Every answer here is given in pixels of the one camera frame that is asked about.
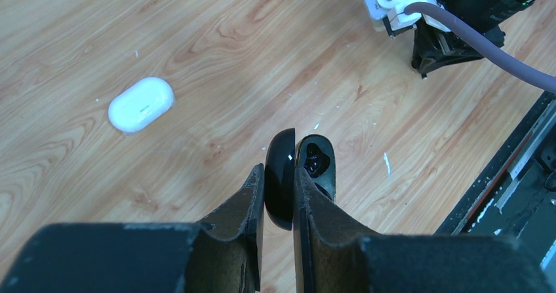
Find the black earbud case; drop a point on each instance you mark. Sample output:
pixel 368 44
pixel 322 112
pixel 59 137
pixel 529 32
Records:
pixel 283 156

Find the white earbud charging case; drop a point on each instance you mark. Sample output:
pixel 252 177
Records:
pixel 140 105

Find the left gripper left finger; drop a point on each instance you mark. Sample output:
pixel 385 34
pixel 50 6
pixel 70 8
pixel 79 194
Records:
pixel 221 252

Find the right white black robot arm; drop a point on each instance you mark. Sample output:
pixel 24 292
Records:
pixel 485 16

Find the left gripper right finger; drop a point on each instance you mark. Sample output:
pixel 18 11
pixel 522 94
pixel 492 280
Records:
pixel 336 253

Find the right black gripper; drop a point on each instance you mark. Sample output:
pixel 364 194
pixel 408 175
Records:
pixel 434 49

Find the small black earbud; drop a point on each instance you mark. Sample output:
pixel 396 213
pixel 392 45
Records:
pixel 316 162

